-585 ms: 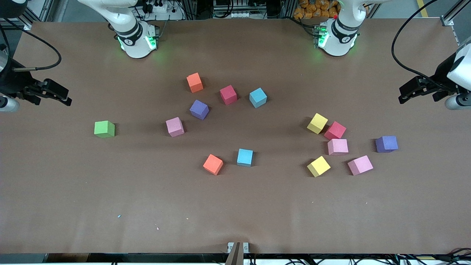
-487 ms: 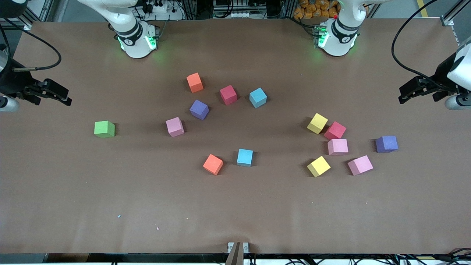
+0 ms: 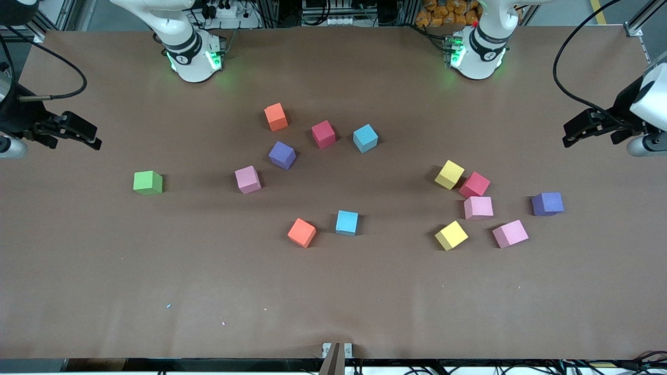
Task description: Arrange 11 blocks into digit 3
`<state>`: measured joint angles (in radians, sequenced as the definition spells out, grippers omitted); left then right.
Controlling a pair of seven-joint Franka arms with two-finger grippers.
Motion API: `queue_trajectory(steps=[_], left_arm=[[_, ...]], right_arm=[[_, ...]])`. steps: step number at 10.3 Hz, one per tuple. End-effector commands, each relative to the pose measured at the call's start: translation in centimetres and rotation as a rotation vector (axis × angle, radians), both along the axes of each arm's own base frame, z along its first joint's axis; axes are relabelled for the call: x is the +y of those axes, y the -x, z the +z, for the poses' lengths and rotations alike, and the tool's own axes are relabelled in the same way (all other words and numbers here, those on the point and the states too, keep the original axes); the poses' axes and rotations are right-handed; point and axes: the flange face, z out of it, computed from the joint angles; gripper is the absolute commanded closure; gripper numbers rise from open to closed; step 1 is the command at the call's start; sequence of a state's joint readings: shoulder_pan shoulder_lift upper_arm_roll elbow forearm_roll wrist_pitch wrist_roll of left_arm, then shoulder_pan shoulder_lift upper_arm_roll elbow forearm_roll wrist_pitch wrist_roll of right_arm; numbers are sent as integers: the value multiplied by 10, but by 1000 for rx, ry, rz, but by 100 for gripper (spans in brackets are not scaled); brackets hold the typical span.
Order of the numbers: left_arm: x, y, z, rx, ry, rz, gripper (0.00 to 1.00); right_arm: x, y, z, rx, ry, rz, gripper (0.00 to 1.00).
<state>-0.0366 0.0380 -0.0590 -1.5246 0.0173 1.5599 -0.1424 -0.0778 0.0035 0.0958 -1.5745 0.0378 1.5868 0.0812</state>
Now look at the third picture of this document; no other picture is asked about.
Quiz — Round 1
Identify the yellow foam cube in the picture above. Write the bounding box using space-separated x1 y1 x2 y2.
435 220 469 252
434 159 465 191

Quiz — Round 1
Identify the purple foam cube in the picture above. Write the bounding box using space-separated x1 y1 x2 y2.
268 141 297 170
532 192 565 217

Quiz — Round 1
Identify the blue foam cube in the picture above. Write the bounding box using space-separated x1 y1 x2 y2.
353 124 379 154
335 210 360 236

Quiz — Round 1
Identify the red foam cube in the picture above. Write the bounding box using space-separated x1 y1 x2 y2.
311 120 337 149
459 171 491 199

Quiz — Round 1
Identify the green foam cube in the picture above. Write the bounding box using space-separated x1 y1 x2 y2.
133 170 163 196

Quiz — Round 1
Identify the pink foam cube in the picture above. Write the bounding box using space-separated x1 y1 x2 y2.
234 166 262 195
492 219 529 249
464 196 494 221

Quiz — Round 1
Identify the bag of orange objects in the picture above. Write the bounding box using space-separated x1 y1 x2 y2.
415 0 483 28

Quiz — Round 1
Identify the white power strip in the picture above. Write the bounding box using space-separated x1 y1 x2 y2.
201 0 245 20

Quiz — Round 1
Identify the orange foam cube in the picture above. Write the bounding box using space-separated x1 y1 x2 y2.
287 218 317 249
264 103 289 132

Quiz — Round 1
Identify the dark equipment box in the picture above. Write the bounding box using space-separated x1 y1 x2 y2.
301 0 402 27

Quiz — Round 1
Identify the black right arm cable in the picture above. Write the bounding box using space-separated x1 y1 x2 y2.
0 32 88 101

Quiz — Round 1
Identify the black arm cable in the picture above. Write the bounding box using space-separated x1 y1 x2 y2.
0 32 88 101
552 0 634 131

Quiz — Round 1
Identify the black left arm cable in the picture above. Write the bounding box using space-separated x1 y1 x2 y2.
552 0 634 131

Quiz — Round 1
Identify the metal table bracket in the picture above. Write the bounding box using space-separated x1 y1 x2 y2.
322 342 353 360

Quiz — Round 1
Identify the brown camera mount pole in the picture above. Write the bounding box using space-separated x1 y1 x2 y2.
318 342 346 375

